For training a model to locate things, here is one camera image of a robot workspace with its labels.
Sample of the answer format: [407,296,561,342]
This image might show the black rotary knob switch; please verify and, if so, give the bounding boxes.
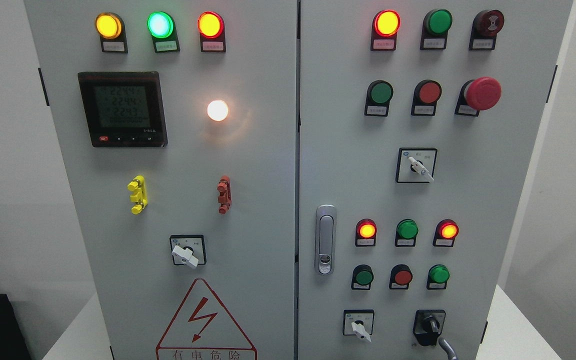
[413,309,446,347]

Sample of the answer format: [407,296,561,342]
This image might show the red terminal connector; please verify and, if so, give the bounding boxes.
[216,175,233,215]

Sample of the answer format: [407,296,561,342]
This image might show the lit red indicator middle left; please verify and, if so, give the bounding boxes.
[355,218,377,248]

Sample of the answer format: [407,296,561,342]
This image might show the lit red indicator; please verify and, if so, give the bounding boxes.
[355,218,377,248]
[370,9,401,51]

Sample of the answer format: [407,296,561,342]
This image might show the white glowing indicator light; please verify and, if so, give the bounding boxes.
[206,99,229,122]

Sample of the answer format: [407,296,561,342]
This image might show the green push button lower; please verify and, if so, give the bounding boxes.
[350,264,375,290]

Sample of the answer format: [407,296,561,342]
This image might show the green push button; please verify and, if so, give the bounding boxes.
[350,264,375,290]
[364,80,394,117]

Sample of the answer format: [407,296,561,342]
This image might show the green push button upper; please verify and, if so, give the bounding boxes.
[364,80,394,117]

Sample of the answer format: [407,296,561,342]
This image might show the grey left cabinet door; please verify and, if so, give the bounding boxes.
[24,0,297,360]

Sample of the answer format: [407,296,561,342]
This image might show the grey cabinet door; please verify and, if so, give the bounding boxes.
[24,0,297,360]
[295,0,573,360]

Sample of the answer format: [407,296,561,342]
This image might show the green indicator light middle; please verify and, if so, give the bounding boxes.
[394,218,419,248]

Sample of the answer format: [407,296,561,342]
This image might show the grey right cabinet door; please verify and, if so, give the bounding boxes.
[295,0,573,360]

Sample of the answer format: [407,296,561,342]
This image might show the red push button lower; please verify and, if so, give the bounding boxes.
[389,264,413,290]

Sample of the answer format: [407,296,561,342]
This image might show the red push button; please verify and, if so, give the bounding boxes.
[389,264,413,290]
[410,79,442,116]

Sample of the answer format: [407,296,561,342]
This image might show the yellow terminal connector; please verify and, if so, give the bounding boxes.
[126,175,148,215]

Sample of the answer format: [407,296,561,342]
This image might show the red push button upper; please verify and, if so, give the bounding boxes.
[410,79,442,116]

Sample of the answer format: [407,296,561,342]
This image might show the red indicator light middle right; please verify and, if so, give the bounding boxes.
[433,219,459,248]

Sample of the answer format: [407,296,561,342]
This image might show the red electric hazard warning sticker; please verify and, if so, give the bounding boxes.
[155,278,258,360]

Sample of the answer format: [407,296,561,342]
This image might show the red ringed yellow indicator light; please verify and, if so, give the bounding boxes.
[198,11,226,53]

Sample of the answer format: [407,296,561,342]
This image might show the green indicator light lower right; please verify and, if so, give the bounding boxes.
[426,264,451,290]

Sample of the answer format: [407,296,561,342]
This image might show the black digital power meter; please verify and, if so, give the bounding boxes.
[77,71,168,148]

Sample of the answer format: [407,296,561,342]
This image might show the lit red indicator top right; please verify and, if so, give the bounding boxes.
[370,9,401,51]

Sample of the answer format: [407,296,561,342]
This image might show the green lit indicator light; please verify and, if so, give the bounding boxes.
[147,11,180,53]

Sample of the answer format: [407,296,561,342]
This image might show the red mushroom emergency stop button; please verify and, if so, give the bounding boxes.
[454,76,502,117]

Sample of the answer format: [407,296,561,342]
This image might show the green indicator light top right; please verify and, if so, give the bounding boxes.
[420,8,453,51]

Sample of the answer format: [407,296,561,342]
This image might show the yellow indicator light top left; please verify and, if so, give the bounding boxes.
[94,12,128,53]

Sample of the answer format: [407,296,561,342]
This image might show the dark red buzzer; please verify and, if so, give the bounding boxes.
[468,9,505,51]

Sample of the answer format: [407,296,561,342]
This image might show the silver cabinet door handle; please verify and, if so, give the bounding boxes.
[314,204,338,275]

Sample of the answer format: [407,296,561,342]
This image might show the white selector switch left door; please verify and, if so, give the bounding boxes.
[169,234,207,269]

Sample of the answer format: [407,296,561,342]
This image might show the white selector switch upper right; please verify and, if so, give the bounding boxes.
[395,147,438,183]

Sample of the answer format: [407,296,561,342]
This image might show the white selector switch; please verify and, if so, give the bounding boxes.
[342,309,375,343]
[395,147,438,183]

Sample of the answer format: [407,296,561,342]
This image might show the white selector switch lower right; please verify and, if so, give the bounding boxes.
[342,309,375,343]

